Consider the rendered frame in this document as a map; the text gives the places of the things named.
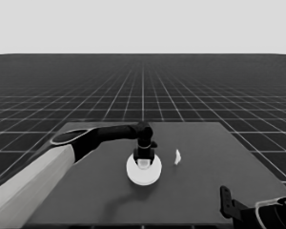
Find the large thick white disc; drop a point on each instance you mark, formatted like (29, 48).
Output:
(143, 178)

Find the thin white T-shaped piece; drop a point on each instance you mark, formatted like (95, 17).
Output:
(177, 157)

